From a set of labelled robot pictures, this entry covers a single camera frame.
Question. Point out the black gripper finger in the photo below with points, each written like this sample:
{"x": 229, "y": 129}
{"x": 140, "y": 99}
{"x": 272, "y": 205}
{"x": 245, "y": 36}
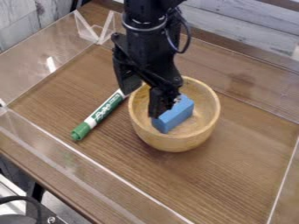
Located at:
{"x": 161, "y": 100}
{"x": 126, "y": 77}

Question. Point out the clear acrylic corner bracket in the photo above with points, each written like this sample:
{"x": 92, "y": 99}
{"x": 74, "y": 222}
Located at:
{"x": 98, "y": 34}

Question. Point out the brown wooden bowl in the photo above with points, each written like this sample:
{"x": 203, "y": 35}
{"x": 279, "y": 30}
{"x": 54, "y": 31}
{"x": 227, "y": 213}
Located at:
{"x": 189, "y": 134}

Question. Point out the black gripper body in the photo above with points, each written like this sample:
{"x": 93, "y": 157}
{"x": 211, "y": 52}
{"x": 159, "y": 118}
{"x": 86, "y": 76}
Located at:
{"x": 151, "y": 46}

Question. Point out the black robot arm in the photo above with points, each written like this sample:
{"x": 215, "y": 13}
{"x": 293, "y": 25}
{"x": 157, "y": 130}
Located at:
{"x": 147, "y": 13}

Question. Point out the green white marker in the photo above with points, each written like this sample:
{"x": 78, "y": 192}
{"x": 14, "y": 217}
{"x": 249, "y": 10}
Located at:
{"x": 97, "y": 115}

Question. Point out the clear acrylic tray walls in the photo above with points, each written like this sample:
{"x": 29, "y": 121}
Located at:
{"x": 239, "y": 179}

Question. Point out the blue block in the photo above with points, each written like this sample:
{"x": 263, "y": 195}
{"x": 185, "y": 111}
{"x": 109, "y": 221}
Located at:
{"x": 175, "y": 116}

